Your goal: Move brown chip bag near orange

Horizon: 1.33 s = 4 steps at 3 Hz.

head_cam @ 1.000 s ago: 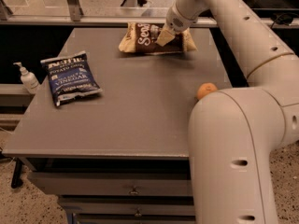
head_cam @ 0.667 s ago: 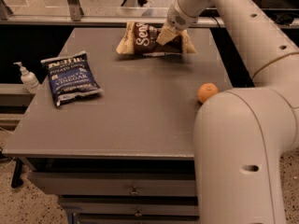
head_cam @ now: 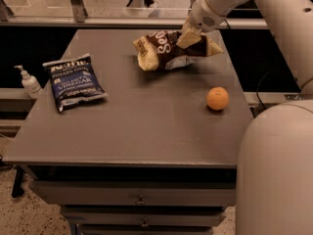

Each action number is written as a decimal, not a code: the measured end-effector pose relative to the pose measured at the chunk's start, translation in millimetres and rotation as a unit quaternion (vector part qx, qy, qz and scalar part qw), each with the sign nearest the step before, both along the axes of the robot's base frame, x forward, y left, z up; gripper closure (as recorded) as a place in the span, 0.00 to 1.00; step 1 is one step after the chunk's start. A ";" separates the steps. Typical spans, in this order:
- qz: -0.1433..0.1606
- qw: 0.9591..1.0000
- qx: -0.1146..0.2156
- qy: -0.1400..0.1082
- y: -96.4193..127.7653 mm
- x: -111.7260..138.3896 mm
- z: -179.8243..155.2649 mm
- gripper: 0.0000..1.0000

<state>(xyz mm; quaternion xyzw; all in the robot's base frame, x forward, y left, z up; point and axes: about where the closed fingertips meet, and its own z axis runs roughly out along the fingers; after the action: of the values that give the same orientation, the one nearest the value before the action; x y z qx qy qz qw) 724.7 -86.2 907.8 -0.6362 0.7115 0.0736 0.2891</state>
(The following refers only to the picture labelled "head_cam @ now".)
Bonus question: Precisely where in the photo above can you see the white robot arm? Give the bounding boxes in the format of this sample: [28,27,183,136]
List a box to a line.
[179,0,313,235]

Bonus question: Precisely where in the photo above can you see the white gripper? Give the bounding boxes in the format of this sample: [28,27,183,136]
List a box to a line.
[176,0,226,49]

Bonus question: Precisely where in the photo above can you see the orange fruit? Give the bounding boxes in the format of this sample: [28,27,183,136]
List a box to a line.
[206,87,229,111]

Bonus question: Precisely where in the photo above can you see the blue kettle chip bag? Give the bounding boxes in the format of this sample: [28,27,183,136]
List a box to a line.
[43,54,107,113]

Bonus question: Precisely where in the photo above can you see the metal railing frame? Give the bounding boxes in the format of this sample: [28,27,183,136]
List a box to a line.
[0,0,272,31]

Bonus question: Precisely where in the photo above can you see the brown chip bag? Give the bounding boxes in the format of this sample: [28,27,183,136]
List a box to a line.
[133,30,223,71]

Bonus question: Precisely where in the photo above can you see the white pump bottle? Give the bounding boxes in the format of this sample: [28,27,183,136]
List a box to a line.
[16,65,42,99]

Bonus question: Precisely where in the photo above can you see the grey drawer cabinet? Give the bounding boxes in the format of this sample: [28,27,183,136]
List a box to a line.
[5,29,251,235]

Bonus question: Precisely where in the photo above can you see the black cable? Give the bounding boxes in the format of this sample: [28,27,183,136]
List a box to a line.
[254,67,278,118]

